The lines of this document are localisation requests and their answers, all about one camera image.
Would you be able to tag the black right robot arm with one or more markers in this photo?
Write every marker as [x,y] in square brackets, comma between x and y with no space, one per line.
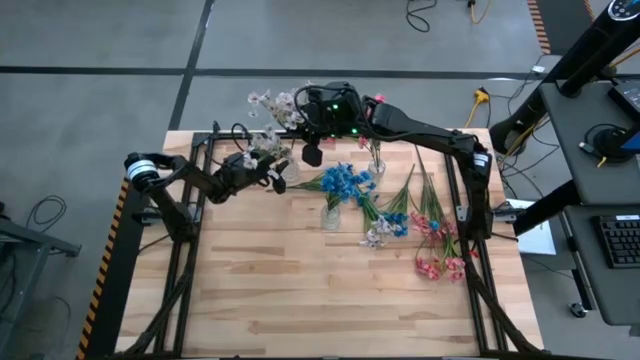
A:
[450,142]

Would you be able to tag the black desk beam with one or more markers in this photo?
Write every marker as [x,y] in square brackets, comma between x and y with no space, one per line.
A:
[545,210]

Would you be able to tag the grey metal cart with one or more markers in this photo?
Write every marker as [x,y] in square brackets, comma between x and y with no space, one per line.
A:
[30,240]

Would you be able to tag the black mat yellow striped edge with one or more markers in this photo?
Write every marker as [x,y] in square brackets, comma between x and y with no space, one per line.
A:
[125,260]

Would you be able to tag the grey caster wheel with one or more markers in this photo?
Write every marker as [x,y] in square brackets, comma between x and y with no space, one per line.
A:
[579,310]

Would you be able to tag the grey desk with laptop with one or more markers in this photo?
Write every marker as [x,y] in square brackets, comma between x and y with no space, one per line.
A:
[575,150]

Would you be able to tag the white paper sheet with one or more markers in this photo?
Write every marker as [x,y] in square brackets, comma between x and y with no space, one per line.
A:
[537,242]

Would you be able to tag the black keyboard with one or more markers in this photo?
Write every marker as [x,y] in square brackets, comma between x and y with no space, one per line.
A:
[620,242]

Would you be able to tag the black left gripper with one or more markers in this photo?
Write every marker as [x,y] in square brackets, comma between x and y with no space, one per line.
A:
[235,180]

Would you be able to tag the dark mat orange striped edge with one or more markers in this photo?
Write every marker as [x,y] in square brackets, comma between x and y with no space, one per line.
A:
[540,30]

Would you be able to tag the ribbed clear glass vase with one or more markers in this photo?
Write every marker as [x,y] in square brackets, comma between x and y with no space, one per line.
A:
[330,220]

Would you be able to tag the diamond-cut clear glass vase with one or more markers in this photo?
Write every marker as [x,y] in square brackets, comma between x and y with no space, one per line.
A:
[376,170]

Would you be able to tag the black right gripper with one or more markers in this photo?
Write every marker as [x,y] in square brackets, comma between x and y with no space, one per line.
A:
[332,115]

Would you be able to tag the grey desk with keyboard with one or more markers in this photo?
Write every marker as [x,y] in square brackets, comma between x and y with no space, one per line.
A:
[585,280]

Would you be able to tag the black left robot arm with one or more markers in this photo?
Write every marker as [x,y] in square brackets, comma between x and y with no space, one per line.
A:
[195,177]

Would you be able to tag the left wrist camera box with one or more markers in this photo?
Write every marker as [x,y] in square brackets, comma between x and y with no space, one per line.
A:
[278,183]

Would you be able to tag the small white adapter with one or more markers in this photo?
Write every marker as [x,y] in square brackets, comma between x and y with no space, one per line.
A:
[538,69]

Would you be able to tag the silver mounting plate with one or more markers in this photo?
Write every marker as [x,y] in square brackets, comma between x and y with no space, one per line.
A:
[461,213]

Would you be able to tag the black aluminium rig frame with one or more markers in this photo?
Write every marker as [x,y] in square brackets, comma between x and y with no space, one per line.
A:
[222,135]

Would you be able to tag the flared clear glass vase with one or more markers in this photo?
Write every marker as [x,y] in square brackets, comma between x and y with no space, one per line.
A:
[291,174]

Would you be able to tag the dark laptop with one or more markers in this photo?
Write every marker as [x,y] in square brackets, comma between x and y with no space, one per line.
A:
[627,97]

